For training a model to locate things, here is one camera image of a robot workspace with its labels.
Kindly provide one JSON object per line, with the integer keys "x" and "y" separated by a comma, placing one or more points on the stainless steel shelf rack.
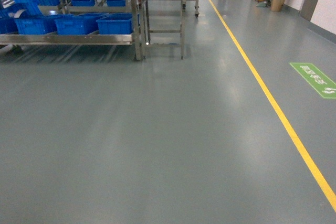
{"x": 68, "y": 37}

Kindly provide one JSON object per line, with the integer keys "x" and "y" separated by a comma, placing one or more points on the blue bin on rack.
{"x": 116, "y": 24}
{"x": 78, "y": 25}
{"x": 37, "y": 25}

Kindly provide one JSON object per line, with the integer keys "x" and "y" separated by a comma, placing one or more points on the small stainless steel table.
{"x": 146, "y": 31}

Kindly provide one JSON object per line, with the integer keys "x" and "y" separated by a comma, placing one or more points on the green floor sign sticker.
{"x": 319, "y": 81}

